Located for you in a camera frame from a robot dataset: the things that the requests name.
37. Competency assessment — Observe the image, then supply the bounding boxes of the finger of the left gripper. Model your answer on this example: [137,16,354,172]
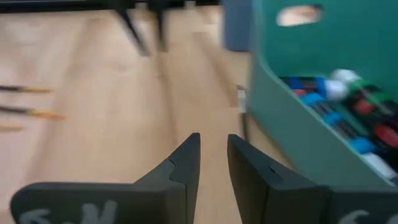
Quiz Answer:
[154,5,169,53]
[115,8,150,57]

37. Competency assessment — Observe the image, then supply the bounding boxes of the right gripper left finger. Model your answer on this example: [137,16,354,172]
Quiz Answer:
[9,132,201,224]

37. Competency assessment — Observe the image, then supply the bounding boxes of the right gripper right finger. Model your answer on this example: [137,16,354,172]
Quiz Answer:
[226,133,398,224]

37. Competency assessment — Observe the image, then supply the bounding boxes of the teal plastic bin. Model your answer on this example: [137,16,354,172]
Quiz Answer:
[248,0,398,189]

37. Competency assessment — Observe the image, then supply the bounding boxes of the blue plastic cup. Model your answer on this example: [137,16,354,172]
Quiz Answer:
[221,0,254,52]

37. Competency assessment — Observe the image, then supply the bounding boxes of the small dark blue paint bottle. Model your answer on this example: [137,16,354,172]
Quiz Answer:
[287,76,349,100]

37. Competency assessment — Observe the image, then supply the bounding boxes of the black paintbrush gold ferrule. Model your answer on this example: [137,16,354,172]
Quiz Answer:
[0,105,66,121]
[0,84,52,94]

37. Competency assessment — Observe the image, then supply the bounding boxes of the small brown paint bottle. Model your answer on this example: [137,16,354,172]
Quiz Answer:
[373,123,398,147]

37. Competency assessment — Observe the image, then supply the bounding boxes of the black paintbrush silver ferrule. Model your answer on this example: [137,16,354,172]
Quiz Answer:
[0,124,25,132]

